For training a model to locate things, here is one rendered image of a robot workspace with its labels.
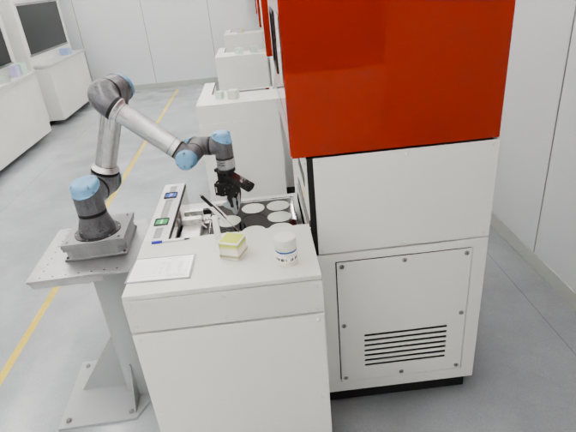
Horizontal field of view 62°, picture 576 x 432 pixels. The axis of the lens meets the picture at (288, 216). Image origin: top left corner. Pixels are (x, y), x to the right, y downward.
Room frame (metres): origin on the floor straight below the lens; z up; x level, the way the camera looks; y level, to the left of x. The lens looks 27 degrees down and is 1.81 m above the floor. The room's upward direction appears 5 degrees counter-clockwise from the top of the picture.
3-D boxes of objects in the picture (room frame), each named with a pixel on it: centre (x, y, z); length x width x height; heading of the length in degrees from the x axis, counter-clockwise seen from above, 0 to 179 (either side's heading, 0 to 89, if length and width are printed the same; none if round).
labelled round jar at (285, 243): (1.34, 0.02, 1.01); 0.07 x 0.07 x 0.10
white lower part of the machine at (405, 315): (2.00, -0.41, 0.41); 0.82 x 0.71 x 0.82; 2
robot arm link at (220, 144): (1.86, 0.24, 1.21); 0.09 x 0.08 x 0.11; 79
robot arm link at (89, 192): (1.84, 0.81, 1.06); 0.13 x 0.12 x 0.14; 169
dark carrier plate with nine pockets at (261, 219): (1.79, 0.14, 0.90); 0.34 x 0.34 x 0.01; 2
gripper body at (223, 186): (1.86, 0.24, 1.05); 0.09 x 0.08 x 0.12; 63
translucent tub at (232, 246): (1.41, 0.19, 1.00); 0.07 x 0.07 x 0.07; 68
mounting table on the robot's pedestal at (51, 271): (1.83, 0.83, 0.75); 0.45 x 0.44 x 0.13; 94
